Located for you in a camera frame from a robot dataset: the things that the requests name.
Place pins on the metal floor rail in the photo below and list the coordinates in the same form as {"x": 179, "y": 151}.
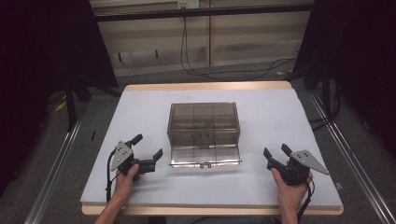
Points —
{"x": 358, "y": 168}
{"x": 53, "y": 174}

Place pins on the clear brown plastic compartment box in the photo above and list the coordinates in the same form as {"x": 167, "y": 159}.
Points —
{"x": 204, "y": 130}

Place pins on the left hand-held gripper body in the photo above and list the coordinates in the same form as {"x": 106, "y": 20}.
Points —
{"x": 124, "y": 155}

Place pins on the black horizontal bar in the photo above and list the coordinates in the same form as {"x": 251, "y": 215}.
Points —
{"x": 199, "y": 13}

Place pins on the person's left hand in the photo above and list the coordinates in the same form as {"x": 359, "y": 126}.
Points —
{"x": 124, "y": 186}

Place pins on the white foam mat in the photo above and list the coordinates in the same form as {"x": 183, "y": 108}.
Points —
{"x": 261, "y": 124}

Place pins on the person's right hand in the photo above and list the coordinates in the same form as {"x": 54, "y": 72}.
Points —
{"x": 289, "y": 194}

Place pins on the dark curtain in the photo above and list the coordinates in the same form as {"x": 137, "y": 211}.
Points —
{"x": 364, "y": 62}
{"x": 37, "y": 77}

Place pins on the yellow floor tape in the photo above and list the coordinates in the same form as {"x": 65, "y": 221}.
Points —
{"x": 60, "y": 106}
{"x": 280, "y": 73}

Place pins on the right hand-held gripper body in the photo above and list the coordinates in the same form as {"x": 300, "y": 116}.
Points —
{"x": 295, "y": 169}

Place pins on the wooden table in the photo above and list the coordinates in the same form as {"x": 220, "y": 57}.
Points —
{"x": 205, "y": 85}

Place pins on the black metal stand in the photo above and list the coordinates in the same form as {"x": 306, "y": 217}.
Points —
{"x": 326, "y": 93}
{"x": 70, "y": 109}

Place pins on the small black floor stick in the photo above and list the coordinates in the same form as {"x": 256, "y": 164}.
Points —
{"x": 93, "y": 135}

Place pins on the white wall outlet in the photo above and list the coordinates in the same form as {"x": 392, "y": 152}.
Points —
{"x": 188, "y": 4}

